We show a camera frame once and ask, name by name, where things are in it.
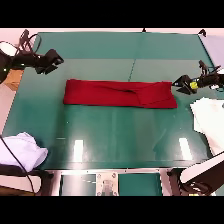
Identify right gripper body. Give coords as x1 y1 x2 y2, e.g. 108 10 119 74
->
171 74 202 96

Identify silver frame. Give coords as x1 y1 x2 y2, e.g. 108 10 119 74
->
42 167 175 197

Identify red T-shirt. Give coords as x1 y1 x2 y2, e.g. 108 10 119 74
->
62 78 179 110

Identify white garment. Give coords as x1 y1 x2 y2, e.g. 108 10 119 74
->
0 131 50 173
189 96 224 158

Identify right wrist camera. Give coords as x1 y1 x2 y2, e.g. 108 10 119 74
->
198 59 210 77

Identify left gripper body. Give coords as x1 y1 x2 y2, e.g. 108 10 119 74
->
35 48 65 76

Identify black cable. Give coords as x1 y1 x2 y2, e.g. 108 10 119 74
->
0 134 36 197

